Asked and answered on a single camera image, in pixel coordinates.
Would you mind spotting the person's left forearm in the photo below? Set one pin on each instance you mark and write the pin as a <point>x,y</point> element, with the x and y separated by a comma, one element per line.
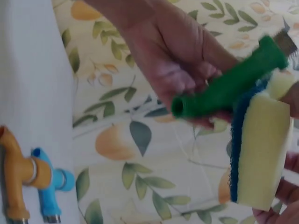
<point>140,11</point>

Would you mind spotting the person's left fingers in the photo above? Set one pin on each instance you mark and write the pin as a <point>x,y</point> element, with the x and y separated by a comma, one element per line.
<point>187,77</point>

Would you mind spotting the yellow sponge with blue scourer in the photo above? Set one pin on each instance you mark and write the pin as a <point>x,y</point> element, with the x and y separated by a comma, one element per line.
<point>261,149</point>

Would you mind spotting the person's left hand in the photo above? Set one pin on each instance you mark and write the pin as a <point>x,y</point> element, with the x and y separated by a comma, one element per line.
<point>163,46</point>

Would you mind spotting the person's right hand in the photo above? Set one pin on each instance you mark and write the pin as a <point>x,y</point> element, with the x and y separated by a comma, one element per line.
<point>283,198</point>

